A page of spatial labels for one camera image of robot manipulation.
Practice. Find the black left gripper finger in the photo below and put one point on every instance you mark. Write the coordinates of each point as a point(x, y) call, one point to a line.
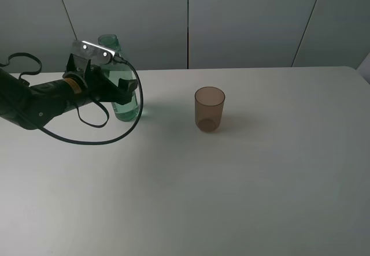
point(123, 93)

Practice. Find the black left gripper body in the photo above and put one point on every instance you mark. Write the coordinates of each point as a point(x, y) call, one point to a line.
point(88, 82)

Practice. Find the green transparent plastic bottle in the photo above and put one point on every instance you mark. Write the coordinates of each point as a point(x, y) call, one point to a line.
point(114, 72)

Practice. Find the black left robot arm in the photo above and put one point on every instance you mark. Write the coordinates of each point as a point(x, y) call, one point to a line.
point(32, 107)

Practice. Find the pink translucent plastic cup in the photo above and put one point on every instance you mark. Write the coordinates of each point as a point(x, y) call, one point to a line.
point(209, 103)

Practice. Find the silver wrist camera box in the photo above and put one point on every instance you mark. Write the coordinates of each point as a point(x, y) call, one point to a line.
point(94, 52)

